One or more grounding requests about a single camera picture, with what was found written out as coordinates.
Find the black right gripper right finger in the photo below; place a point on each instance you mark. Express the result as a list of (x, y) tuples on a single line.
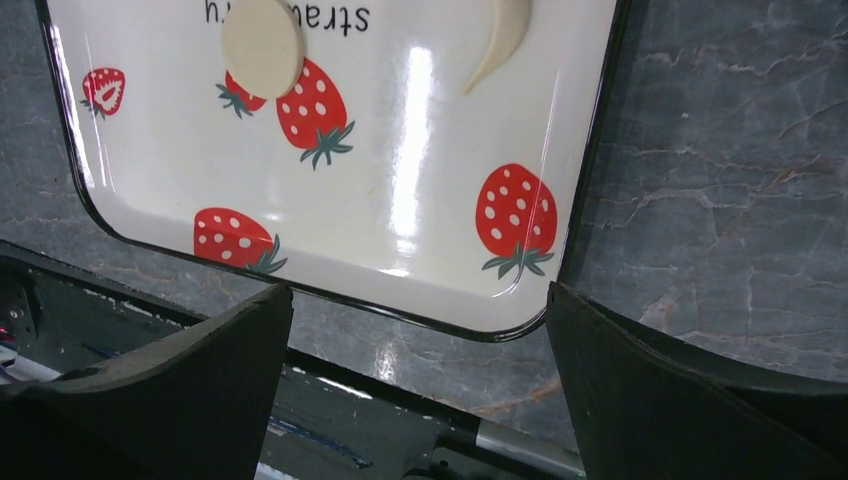
[(646, 405)]

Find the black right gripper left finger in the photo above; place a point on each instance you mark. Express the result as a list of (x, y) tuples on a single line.
[(192, 405)]

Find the strawberry print enamel tray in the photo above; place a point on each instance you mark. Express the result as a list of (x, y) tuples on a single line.
[(381, 180)]

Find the white dough ball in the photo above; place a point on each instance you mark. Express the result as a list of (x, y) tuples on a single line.
[(263, 47)]

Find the dough scrap strip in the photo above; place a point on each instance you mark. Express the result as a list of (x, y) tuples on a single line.
[(511, 21)]

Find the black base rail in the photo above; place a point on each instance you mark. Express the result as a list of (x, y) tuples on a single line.
[(326, 422)]

